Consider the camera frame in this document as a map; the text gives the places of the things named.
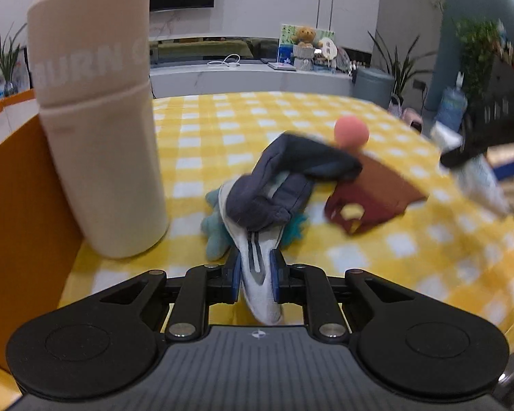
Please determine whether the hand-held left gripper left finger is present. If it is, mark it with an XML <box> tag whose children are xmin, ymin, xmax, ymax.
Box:
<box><xmin>98</xmin><ymin>249</ymin><xmax>243</xmax><ymax>341</ymax></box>

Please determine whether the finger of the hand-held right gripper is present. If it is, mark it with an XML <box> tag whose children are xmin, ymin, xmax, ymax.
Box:
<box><xmin>439</xmin><ymin>137</ymin><xmax>493</xmax><ymax>169</ymax></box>

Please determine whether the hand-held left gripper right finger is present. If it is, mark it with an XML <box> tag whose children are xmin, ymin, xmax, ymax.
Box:
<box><xmin>268</xmin><ymin>249</ymin><xmax>417</xmax><ymax>340</ymax></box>

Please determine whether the white cloth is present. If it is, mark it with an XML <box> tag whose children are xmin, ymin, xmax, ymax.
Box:
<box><xmin>429</xmin><ymin>121</ymin><xmax>513</xmax><ymax>217</ymax></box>

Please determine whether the maroon cloth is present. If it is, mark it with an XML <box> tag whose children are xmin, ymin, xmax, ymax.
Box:
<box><xmin>323</xmin><ymin>149</ymin><xmax>430</xmax><ymax>237</ymax></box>

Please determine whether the pink ball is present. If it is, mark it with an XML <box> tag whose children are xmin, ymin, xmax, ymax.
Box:
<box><xmin>333</xmin><ymin>115</ymin><xmax>370</xmax><ymax>149</ymax></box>

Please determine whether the orange storage box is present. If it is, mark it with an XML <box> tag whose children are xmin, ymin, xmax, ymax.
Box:
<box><xmin>0</xmin><ymin>89</ymin><xmax>87</xmax><ymax>378</ymax></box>

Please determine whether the teal plush toy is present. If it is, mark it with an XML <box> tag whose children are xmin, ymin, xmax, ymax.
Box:
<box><xmin>200</xmin><ymin>187</ymin><xmax>310</xmax><ymax>263</ymax></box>

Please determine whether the blue water jug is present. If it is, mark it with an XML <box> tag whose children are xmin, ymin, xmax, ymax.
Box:
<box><xmin>436</xmin><ymin>87</ymin><xmax>468</xmax><ymax>132</ymax></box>

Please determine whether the green hanging plant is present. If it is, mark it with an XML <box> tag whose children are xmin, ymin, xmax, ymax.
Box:
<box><xmin>453</xmin><ymin>16</ymin><xmax>503</xmax><ymax>109</ymax></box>

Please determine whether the tall leafy potted plant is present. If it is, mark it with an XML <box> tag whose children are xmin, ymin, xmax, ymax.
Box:
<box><xmin>367</xmin><ymin>29</ymin><xmax>438</xmax><ymax>110</ymax></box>

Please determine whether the navy blue cloth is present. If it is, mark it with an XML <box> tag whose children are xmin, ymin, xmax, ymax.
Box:
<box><xmin>226</xmin><ymin>132</ymin><xmax>364</xmax><ymax>233</ymax></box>

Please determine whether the grey trash bin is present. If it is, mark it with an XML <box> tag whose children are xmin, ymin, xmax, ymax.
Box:
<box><xmin>352</xmin><ymin>66</ymin><xmax>395</xmax><ymax>109</ymax></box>

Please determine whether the yellow checkered tablecloth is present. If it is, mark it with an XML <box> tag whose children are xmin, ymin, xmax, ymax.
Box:
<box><xmin>0</xmin><ymin>91</ymin><xmax>514</xmax><ymax>411</ymax></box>

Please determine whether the white round plush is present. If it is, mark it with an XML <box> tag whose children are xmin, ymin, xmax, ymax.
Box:
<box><xmin>318</xmin><ymin>37</ymin><xmax>339</xmax><ymax>61</ymax></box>

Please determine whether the beige water bottle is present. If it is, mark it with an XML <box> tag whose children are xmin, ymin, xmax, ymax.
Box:
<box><xmin>26</xmin><ymin>0</ymin><xmax>171</xmax><ymax>260</ymax></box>

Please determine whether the brown teddy bear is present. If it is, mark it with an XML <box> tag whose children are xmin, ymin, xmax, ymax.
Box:
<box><xmin>292</xmin><ymin>26</ymin><xmax>318</xmax><ymax>49</ymax></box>

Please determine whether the white television cabinet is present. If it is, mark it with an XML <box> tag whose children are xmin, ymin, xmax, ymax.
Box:
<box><xmin>147</xmin><ymin>35</ymin><xmax>357</xmax><ymax>100</ymax></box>

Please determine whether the green picture board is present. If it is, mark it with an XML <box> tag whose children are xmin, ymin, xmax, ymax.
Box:
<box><xmin>278</xmin><ymin>23</ymin><xmax>335</xmax><ymax>66</ymax></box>

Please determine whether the green potted plant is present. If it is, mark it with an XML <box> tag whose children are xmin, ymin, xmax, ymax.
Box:
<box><xmin>0</xmin><ymin>23</ymin><xmax>27</xmax><ymax>96</ymax></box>

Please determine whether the white charger cable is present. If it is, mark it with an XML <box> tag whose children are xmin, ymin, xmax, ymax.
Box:
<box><xmin>207</xmin><ymin>53</ymin><xmax>241</xmax><ymax>69</ymax></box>

